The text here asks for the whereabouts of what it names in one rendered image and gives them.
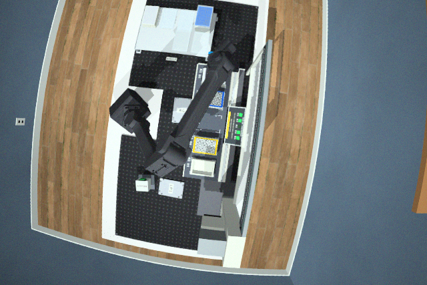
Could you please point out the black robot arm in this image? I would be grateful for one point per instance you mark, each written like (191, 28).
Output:
(166, 156)

